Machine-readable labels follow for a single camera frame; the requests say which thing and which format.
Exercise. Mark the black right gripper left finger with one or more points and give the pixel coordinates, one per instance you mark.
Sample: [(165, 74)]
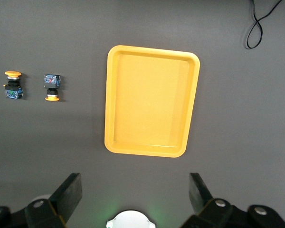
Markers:
[(61, 202)]

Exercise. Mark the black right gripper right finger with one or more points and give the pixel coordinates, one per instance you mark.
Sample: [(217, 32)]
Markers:
[(204, 206)]

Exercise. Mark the yellow push button green block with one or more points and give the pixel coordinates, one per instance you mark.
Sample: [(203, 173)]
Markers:
[(13, 92)]

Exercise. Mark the yellow push button red block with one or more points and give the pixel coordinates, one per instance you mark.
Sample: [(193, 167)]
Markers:
[(51, 82)]

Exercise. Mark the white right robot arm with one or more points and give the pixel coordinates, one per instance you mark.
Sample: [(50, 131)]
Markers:
[(130, 221)]

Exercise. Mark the dark grey table mat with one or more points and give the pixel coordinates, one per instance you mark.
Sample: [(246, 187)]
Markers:
[(61, 142)]

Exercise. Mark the yellow plastic tray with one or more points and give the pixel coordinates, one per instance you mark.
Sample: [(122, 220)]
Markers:
[(152, 102)]

